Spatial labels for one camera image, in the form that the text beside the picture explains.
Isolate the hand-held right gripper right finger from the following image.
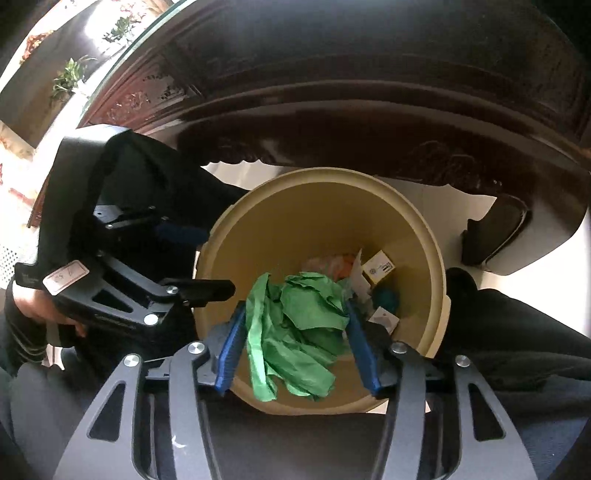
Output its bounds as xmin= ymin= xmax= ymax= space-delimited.
xmin=345 ymin=300 xmax=539 ymax=480

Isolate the dark round wooden table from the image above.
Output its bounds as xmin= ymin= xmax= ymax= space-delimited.
xmin=76 ymin=0 xmax=591 ymax=278

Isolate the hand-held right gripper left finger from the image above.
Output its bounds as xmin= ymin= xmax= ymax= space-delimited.
xmin=53 ymin=302 xmax=247 ymax=480

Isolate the orange paper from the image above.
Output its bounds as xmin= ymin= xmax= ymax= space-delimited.
xmin=330 ymin=253 xmax=358 ymax=281

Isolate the small cardboard box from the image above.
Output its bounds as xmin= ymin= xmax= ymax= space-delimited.
xmin=362 ymin=250 xmax=395 ymax=283

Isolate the person's left hand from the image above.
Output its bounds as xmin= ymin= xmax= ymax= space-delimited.
xmin=11 ymin=284 xmax=88 ymax=337

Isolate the teal crumpled wrapper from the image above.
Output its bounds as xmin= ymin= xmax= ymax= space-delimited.
xmin=373 ymin=286 xmax=400 ymax=315

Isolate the green paper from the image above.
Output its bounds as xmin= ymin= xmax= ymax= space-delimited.
xmin=245 ymin=271 xmax=352 ymax=402

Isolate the person's left leg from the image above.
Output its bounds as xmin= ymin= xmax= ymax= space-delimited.
xmin=104 ymin=129 xmax=247 ymax=361

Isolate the yellow plastic bin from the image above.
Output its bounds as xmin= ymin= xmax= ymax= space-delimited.
xmin=193 ymin=167 xmax=451 ymax=415

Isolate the small white packet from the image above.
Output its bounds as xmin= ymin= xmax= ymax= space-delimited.
xmin=369 ymin=307 xmax=400 ymax=334

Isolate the person's leg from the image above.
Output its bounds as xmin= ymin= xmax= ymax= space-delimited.
xmin=104 ymin=129 xmax=247 ymax=361
xmin=431 ymin=267 xmax=591 ymax=480

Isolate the white paper scrap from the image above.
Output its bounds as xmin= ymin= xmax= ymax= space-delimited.
xmin=348 ymin=249 xmax=371 ymax=302

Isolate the green potted plant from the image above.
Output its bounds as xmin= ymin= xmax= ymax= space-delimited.
xmin=102 ymin=15 xmax=145 ymax=48
xmin=50 ymin=56 xmax=99 ymax=101

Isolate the person's left forearm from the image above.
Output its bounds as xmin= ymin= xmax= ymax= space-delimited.
xmin=0 ymin=281 xmax=63 ymax=377

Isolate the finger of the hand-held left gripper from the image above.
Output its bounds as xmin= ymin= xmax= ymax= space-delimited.
xmin=92 ymin=205 xmax=211 ymax=247
xmin=55 ymin=251 xmax=237 ymax=330

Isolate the person's right leg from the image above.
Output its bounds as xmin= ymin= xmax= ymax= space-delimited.
xmin=431 ymin=267 xmax=591 ymax=480

